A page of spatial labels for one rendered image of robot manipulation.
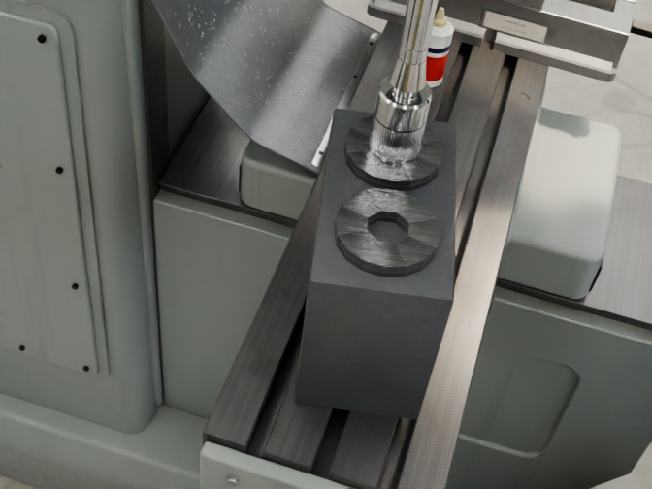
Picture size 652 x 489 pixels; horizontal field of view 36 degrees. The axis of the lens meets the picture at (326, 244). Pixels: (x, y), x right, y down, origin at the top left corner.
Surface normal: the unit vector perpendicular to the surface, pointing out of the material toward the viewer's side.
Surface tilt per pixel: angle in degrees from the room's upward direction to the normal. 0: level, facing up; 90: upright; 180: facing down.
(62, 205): 89
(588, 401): 90
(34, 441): 68
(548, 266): 90
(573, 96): 0
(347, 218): 0
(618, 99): 0
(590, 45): 90
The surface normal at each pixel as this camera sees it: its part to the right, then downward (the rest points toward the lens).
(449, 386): 0.09, -0.66
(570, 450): -0.29, 0.70
